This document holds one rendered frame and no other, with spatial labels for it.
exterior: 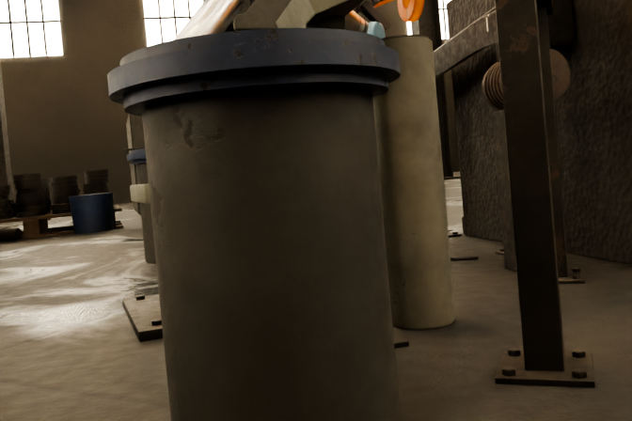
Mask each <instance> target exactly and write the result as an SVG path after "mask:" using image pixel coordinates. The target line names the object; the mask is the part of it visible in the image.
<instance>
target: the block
mask: <svg viewBox="0 0 632 421"><path fill-rule="evenodd" d="M552 1H553V14H551V15H547V19H548V32H549V44H550V49H553V50H556V51H558V50H561V49H564V48H567V47H570V46H572V45H573V44H574V42H575V38H574V26H573V13H572V2H571V0H552Z"/></svg>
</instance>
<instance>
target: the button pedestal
mask: <svg viewBox="0 0 632 421"><path fill-rule="evenodd" d="M362 1H363V0H292V1H291V2H290V4H289V5H288V6H287V7H286V8H285V10H284V11H283V12H282V14H281V15H280V17H279V18H278V19H277V21H276V25H277V27H278V28H330V29H342V30H346V23H345V16H346V15H347V14H348V13H350V12H351V11H352V10H353V9H354V8H355V7H356V6H358V5H359V4H360V3H361V2H362ZM393 338H394V349H395V348H401V347H407V346H409V341H407V340H406V339H404V338H403V337H401V336H400V335H397V334H396V333H394V332H393Z"/></svg>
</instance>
